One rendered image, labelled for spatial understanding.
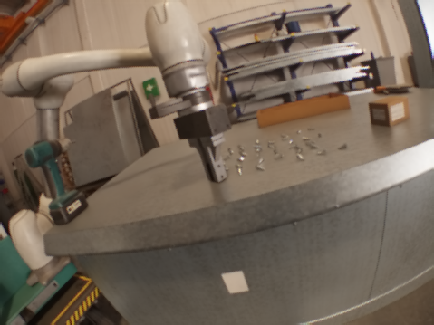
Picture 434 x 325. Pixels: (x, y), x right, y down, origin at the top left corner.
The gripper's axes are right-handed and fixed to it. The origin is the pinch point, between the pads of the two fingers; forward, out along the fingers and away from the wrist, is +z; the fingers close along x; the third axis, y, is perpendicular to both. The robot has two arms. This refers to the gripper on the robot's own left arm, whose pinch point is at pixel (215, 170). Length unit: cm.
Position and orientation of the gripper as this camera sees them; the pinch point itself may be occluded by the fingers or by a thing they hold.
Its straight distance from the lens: 46.5
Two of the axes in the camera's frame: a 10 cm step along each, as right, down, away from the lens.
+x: -6.0, -0.4, 8.0
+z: 2.9, 9.2, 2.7
